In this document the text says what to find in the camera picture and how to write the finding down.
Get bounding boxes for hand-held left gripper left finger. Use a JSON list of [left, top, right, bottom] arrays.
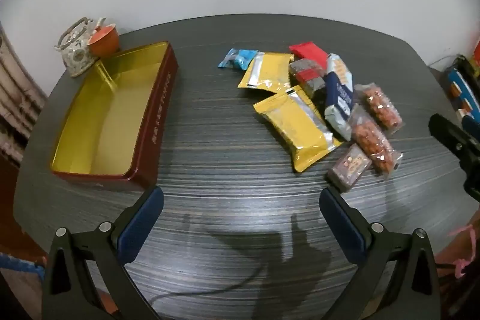
[[41, 186, 164, 320]]

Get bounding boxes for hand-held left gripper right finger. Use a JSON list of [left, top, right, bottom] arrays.
[[319, 187, 441, 320]]

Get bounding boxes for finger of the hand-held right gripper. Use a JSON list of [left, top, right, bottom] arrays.
[[428, 113, 480, 201]]

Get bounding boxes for small brown snack packet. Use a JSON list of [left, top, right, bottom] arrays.
[[326, 143, 373, 192]]

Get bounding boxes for clear peanut packet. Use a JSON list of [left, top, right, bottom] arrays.
[[347, 104, 404, 176], [354, 81, 406, 135]]

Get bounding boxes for yellow snack packet silver seam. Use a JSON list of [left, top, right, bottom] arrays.
[[237, 52, 295, 94], [253, 85, 344, 174]]

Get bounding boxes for red tin box gold inside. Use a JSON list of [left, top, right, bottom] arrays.
[[50, 40, 179, 193]]

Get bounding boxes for navy and white snack packet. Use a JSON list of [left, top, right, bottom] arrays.
[[323, 53, 355, 141]]

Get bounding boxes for grey snack bar packet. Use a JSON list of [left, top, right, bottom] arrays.
[[288, 58, 326, 99]]

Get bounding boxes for red snack packet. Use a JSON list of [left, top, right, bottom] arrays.
[[288, 41, 329, 69]]

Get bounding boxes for blue candy packet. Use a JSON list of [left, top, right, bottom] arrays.
[[217, 48, 265, 71]]

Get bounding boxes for blue and orange object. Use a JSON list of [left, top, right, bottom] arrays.
[[446, 55, 480, 118]]

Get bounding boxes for pink ribbon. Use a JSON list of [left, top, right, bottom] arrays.
[[452, 224, 475, 277]]

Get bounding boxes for blue cloth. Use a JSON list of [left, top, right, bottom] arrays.
[[0, 253, 44, 277]]

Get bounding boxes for floral ceramic teapot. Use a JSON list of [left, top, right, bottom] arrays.
[[53, 17, 107, 78]]

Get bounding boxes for orange lidded tea cup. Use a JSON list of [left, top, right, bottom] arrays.
[[88, 22, 121, 57]]

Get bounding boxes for beige patterned curtain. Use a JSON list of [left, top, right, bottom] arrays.
[[0, 24, 47, 163]]

